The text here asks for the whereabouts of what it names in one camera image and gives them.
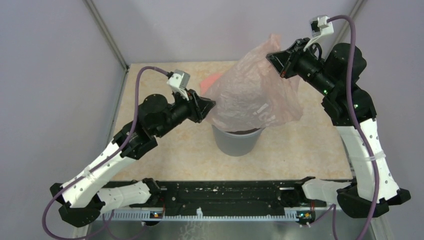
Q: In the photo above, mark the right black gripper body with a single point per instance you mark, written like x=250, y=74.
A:
x=297, y=50

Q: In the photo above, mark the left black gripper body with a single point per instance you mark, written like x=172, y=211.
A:
x=194, y=113

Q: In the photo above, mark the pink cloth towel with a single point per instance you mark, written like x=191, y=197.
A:
x=208, y=82

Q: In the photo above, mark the translucent pink trash bag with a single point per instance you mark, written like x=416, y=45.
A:
x=251, y=94

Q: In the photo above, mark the grey plastic trash bin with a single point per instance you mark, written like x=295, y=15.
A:
x=237, y=143

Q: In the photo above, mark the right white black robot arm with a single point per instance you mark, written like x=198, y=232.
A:
x=351, y=110

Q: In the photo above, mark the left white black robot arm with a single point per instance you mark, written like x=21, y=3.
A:
x=91, y=194

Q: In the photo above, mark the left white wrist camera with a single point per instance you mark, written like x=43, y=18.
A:
x=178, y=82

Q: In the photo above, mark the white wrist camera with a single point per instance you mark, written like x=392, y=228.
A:
x=320, y=27
x=178, y=82

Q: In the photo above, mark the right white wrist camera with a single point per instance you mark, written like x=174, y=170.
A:
x=320, y=27

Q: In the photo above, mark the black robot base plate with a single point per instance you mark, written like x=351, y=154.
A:
x=227, y=209

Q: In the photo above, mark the white toothed cable strip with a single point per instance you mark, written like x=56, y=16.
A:
x=140, y=215

